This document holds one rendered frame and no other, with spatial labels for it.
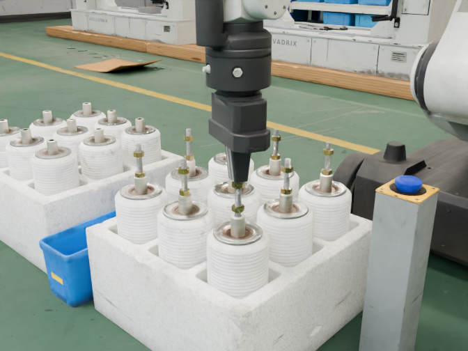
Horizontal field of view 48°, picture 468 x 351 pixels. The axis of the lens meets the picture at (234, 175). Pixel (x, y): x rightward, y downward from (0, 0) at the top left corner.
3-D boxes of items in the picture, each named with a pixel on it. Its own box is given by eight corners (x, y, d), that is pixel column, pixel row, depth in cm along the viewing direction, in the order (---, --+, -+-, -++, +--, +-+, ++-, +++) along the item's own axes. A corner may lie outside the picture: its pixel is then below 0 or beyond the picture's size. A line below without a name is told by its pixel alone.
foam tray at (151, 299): (230, 239, 130) (230, 172, 124) (371, 303, 105) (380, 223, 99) (94, 309, 104) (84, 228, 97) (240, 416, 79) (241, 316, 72)
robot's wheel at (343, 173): (366, 212, 145) (373, 143, 138) (382, 217, 142) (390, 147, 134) (322, 236, 132) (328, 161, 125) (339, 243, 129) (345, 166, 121)
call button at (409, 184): (400, 184, 82) (402, 172, 82) (425, 191, 80) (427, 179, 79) (388, 191, 80) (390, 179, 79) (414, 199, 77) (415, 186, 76)
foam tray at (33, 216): (103, 182, 165) (97, 127, 158) (187, 221, 140) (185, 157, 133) (-23, 223, 138) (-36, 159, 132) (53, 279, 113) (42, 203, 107)
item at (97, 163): (111, 200, 135) (105, 132, 129) (134, 211, 129) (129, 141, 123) (79, 212, 129) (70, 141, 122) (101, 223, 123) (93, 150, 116)
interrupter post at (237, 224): (235, 240, 78) (235, 220, 77) (226, 234, 80) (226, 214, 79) (248, 236, 80) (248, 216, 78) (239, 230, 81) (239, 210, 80)
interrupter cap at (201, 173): (175, 184, 98) (175, 181, 98) (166, 170, 105) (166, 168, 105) (214, 180, 101) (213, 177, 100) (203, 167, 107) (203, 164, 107)
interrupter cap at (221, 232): (230, 252, 75) (230, 248, 75) (203, 232, 81) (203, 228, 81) (272, 238, 79) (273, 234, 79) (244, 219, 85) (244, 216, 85)
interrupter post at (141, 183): (137, 196, 93) (136, 179, 92) (133, 191, 95) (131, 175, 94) (150, 194, 94) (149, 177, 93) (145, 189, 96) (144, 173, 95)
